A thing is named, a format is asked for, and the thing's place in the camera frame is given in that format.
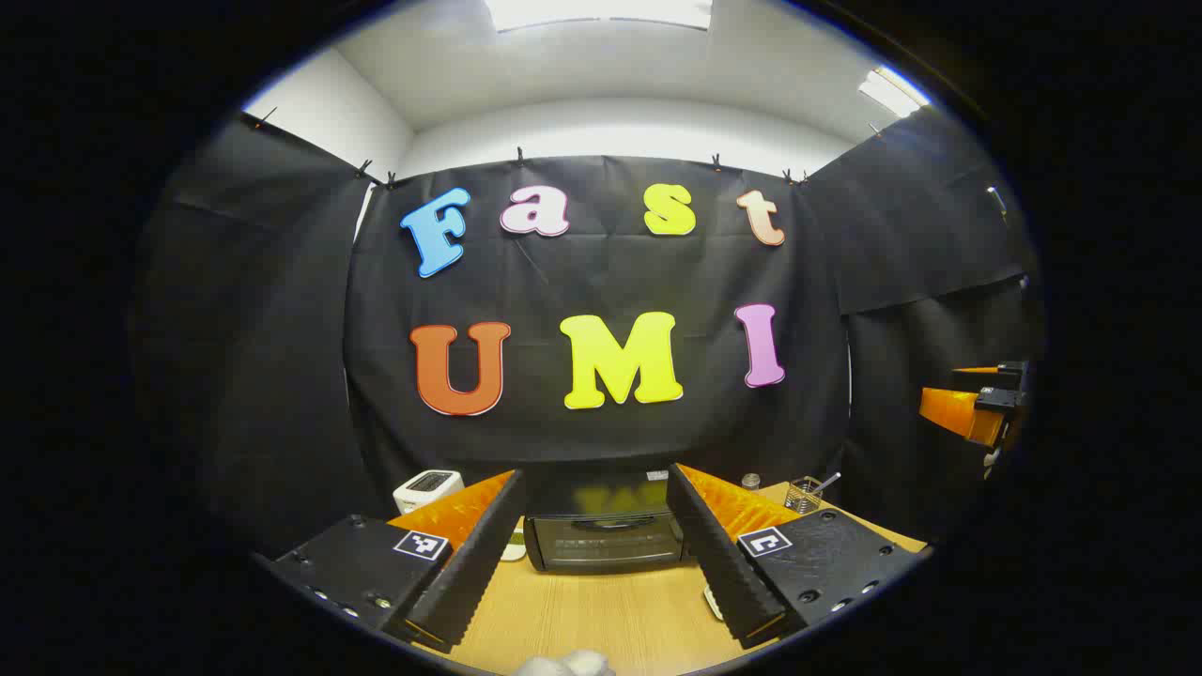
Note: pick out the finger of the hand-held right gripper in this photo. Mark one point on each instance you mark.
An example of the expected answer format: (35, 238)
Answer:
(1012, 373)
(958, 413)

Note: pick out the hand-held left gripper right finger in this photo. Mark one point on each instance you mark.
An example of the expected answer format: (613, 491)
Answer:
(718, 563)

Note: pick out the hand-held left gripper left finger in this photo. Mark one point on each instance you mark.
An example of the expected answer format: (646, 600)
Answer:
(479, 563)

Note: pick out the black electric oven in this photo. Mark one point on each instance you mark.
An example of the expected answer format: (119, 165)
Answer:
(601, 545)

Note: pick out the white divided grain dish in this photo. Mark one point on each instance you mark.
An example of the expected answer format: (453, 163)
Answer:
(513, 546)

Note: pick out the white toaster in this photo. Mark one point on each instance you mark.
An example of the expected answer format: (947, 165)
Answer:
(427, 488)

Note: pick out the metal spoon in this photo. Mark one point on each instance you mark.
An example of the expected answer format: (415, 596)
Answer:
(828, 483)

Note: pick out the ceiling light panel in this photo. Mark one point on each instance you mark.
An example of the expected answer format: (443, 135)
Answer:
(892, 91)
(601, 11)

